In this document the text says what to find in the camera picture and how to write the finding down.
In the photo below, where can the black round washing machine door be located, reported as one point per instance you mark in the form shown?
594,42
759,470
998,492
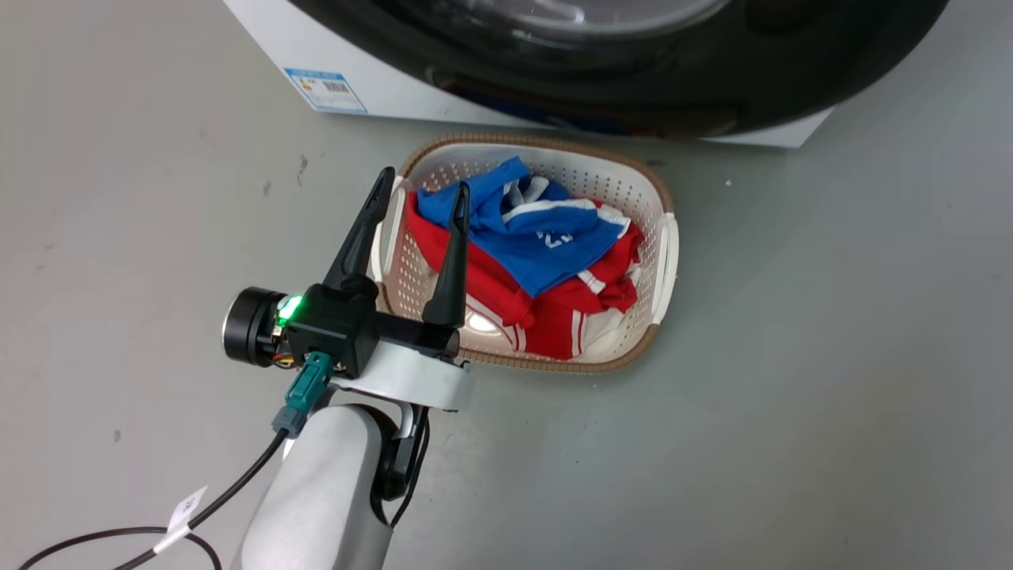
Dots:
712,63

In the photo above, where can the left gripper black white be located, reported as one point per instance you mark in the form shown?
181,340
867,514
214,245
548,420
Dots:
411,380

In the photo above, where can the white washing machine body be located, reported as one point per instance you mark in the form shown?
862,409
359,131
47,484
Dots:
396,71

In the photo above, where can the blue sports jersey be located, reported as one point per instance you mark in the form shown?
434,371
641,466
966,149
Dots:
538,245

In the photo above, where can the red sports jersey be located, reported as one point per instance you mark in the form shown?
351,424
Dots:
554,317

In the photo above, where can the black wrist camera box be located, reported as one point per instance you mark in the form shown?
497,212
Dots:
332,328

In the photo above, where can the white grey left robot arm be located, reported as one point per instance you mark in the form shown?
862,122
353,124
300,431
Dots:
316,491

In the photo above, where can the white perforated laundry basket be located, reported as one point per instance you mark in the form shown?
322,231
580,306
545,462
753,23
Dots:
633,198

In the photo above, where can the blue energy label sticker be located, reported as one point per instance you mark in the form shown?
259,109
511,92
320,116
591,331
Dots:
326,90

